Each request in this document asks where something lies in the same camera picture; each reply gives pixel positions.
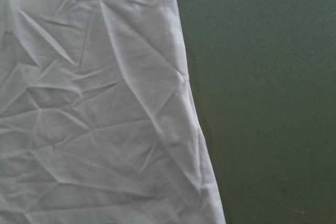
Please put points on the pink Snoopy t-shirt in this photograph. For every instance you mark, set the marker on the pink Snoopy t-shirt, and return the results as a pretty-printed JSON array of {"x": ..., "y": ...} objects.
[{"x": 98, "y": 121}]

